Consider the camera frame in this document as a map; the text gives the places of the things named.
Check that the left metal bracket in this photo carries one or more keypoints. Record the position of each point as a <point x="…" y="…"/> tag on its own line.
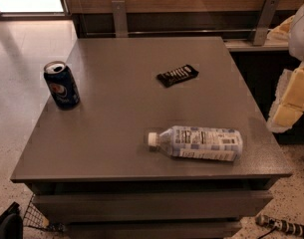
<point x="120" y="19"/>

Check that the grey drawer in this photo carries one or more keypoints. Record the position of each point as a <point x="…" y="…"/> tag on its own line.
<point x="176" y="230"/>
<point x="152" y="206"/>

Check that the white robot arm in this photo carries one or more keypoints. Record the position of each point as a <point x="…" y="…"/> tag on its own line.
<point x="296" y="36"/>

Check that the black object bottom left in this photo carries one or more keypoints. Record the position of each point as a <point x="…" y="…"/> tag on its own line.
<point x="11" y="223"/>

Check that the black wire mesh basket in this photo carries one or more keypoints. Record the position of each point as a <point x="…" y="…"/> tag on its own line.
<point x="33" y="218"/>

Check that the grey drawer cabinet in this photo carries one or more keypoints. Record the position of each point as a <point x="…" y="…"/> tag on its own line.
<point x="100" y="147"/>

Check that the blue plastic water bottle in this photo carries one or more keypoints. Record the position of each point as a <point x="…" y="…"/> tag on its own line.
<point x="222" y="144"/>

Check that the blue soda can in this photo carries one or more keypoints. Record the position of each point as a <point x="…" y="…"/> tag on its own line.
<point x="62" y="86"/>

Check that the lower grey drawer front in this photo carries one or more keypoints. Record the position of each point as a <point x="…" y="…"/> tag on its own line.
<point x="176" y="230"/>

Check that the metal rail bar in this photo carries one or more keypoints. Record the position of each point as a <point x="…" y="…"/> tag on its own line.
<point x="224" y="33"/>

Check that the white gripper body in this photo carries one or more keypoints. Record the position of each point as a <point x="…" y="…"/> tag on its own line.
<point x="301" y="34"/>

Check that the black white striped tool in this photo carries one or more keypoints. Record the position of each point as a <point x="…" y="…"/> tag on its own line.
<point x="280" y="225"/>

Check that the black candy bar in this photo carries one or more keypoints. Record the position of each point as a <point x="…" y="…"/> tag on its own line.
<point x="178" y="75"/>

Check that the grey side shelf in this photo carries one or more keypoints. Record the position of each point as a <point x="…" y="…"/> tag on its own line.
<point x="234" y="45"/>

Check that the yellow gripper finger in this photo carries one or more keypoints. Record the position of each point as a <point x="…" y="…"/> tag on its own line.
<point x="281" y="31"/>
<point x="293" y="98"/>

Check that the upper grey drawer front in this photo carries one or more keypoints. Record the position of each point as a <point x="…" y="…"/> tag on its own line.
<point x="152" y="206"/>

